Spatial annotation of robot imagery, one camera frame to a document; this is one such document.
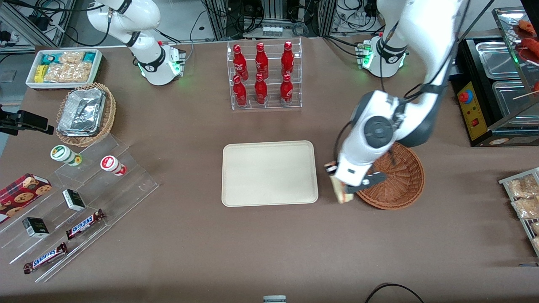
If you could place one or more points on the small black carton box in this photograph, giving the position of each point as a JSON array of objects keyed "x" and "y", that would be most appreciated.
[
  {"x": 73, "y": 200},
  {"x": 37, "y": 227}
]

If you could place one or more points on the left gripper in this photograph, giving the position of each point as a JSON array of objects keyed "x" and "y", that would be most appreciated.
[{"x": 331, "y": 172}]

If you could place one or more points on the steel warmer pan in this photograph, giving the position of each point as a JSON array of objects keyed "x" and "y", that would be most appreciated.
[
  {"x": 511, "y": 99},
  {"x": 497, "y": 59}
]

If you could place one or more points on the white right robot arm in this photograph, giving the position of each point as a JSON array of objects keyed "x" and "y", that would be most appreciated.
[{"x": 147, "y": 54}]

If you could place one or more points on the triangular sandwich wedge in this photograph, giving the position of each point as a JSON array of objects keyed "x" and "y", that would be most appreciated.
[{"x": 340, "y": 191}]

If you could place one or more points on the clear cracker snack packet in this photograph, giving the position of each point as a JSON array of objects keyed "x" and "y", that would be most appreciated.
[
  {"x": 67, "y": 72},
  {"x": 71, "y": 57}
]

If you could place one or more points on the teal snack packet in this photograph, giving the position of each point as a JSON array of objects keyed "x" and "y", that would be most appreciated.
[
  {"x": 89, "y": 57},
  {"x": 49, "y": 59}
]

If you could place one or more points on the yellow snack packet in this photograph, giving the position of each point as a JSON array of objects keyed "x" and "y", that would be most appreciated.
[{"x": 40, "y": 73}]

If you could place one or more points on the white plastic snack bin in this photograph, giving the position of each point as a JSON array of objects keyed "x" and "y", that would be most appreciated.
[{"x": 59, "y": 86}]

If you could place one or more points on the clear acrylic stepped shelf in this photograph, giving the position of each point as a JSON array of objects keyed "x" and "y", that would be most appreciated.
[{"x": 126, "y": 189}]

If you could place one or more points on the white power strip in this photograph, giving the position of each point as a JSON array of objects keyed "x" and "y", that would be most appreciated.
[{"x": 272, "y": 30}]

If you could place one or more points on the black food warmer appliance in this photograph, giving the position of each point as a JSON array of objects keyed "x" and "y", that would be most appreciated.
[{"x": 473, "y": 113}]

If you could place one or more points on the brown round wicker basket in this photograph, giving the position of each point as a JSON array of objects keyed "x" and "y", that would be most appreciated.
[{"x": 400, "y": 185}]

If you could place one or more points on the black clamp mount device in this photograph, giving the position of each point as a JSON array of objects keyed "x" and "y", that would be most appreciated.
[{"x": 29, "y": 120}]

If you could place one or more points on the tray of packaged snacks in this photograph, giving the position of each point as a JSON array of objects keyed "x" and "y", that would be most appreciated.
[{"x": 504, "y": 182}]

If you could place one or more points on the green lid yogurt cup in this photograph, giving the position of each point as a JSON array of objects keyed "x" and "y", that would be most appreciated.
[{"x": 63, "y": 154}]

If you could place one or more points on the Snickers chocolate bar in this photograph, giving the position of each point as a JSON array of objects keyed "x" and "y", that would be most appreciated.
[
  {"x": 45, "y": 258},
  {"x": 84, "y": 224}
]

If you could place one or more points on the stacked aluminium foil containers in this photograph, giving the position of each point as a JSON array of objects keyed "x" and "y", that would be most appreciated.
[{"x": 82, "y": 111}]

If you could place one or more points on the red cola bottle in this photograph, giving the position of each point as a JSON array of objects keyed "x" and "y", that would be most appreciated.
[
  {"x": 261, "y": 90},
  {"x": 286, "y": 90},
  {"x": 240, "y": 63},
  {"x": 240, "y": 93},
  {"x": 287, "y": 59},
  {"x": 261, "y": 61}
]

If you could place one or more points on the red tartan cookie box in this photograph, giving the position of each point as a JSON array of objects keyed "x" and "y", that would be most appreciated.
[{"x": 21, "y": 193}]

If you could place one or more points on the cream plastic tray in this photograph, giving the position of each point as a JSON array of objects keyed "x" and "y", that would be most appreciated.
[{"x": 269, "y": 173}]

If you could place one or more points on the clear bagged pastry packet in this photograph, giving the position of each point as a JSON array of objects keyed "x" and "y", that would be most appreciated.
[
  {"x": 522, "y": 188},
  {"x": 527, "y": 208},
  {"x": 535, "y": 228},
  {"x": 536, "y": 244}
]

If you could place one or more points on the small grey device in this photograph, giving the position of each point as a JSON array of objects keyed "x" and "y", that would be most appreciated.
[{"x": 274, "y": 299}]

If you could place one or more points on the light wicker basket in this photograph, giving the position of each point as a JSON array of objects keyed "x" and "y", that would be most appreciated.
[{"x": 110, "y": 113}]

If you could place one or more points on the aluminium frame equipment rack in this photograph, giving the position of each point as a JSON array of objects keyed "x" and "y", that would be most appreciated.
[{"x": 219, "y": 21}]

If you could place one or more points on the red lid yogurt cup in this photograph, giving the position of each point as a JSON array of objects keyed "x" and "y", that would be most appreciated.
[{"x": 110, "y": 163}]

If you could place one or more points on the clear acrylic bottle rack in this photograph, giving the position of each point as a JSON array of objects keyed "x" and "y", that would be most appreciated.
[{"x": 273, "y": 71}]

